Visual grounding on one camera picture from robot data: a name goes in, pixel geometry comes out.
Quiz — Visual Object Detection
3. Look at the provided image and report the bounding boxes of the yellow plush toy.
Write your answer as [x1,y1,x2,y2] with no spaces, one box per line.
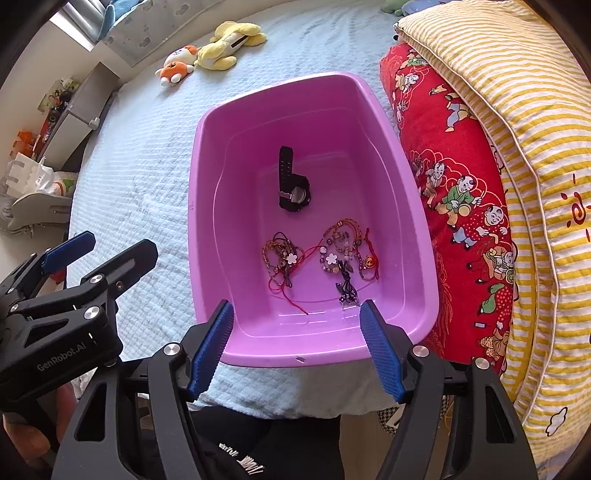
[194,21,267,71]

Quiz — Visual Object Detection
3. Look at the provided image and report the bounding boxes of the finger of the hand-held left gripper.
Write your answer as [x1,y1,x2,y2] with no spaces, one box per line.
[9,239,159,333]
[0,231,96,301]

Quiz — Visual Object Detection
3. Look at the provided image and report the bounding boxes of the thin red string bracelet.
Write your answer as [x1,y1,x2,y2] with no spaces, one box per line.
[270,244,324,315]

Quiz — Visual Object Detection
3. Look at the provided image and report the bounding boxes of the red printed quilt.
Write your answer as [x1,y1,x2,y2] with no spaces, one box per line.
[379,41,520,374]

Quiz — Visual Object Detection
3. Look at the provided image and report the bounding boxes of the grey nightstand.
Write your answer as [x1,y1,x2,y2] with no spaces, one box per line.
[37,62,116,171]

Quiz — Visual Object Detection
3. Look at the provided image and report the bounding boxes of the light blue quilted blanket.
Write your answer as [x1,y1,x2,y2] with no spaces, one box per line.
[65,0,407,418]

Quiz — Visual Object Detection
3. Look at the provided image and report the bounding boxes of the gold bead bracelet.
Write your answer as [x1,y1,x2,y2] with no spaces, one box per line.
[323,220,365,250]

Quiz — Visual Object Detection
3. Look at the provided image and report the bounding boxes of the person's legs in dark pants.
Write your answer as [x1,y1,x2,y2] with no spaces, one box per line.
[185,406,345,480]

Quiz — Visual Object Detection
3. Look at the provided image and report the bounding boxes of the red cord bracelet with charm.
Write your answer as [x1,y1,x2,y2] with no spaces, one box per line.
[358,228,380,281]

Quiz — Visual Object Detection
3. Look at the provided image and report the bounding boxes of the yellow striped quilt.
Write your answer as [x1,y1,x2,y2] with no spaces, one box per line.
[397,0,591,457]

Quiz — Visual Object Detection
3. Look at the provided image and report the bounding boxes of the window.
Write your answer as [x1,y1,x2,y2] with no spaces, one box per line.
[48,0,109,51]

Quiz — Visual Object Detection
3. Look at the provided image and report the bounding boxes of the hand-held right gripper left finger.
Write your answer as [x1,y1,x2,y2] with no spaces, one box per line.
[51,299,235,480]

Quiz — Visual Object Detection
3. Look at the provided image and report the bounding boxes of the grey chair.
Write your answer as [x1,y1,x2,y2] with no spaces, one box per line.
[0,191,72,234]

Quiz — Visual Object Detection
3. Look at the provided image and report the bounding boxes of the person's left hand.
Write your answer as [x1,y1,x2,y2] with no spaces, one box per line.
[0,383,79,469]

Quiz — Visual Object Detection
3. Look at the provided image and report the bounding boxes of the grey beaded bracelet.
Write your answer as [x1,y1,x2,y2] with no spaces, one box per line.
[318,233,361,274]

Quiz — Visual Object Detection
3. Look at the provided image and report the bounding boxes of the purple plastic basin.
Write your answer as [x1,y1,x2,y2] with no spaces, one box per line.
[187,71,440,368]

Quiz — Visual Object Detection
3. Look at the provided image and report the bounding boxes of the black strap charm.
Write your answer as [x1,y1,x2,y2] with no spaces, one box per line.
[274,233,296,289]

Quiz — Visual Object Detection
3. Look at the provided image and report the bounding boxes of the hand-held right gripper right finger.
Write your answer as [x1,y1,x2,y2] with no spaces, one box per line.
[359,299,539,480]

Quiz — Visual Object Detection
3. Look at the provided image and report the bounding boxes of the black and white checkered bag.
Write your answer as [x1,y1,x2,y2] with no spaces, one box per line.
[376,406,402,437]

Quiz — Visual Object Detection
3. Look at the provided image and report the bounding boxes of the orange braided bracelet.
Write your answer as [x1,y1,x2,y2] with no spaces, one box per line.
[262,233,296,284]

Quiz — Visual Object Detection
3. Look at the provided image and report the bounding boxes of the black cord charm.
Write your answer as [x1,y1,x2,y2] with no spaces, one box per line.
[335,259,361,310]

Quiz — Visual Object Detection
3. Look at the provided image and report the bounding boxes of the black wrist watch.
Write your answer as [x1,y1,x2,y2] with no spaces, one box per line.
[277,145,312,213]

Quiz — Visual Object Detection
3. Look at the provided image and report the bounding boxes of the orange and white plush toy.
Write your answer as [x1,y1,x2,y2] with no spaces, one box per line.
[154,45,199,86]

